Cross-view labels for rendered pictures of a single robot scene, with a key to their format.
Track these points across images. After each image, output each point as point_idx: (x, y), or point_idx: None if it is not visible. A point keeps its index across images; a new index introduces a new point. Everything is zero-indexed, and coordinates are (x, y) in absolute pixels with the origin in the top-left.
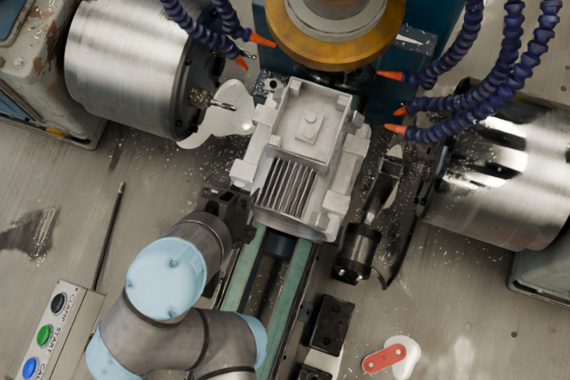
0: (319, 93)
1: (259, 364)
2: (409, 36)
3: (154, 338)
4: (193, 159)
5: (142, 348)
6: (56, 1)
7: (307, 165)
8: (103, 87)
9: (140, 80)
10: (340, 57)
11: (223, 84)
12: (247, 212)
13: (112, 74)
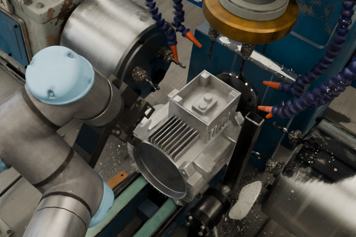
0: (219, 89)
1: (96, 220)
2: (291, 76)
3: (27, 123)
4: (117, 138)
5: (14, 128)
6: None
7: (193, 126)
8: (81, 41)
9: (107, 41)
10: (243, 26)
11: (156, 105)
12: (139, 111)
13: (91, 33)
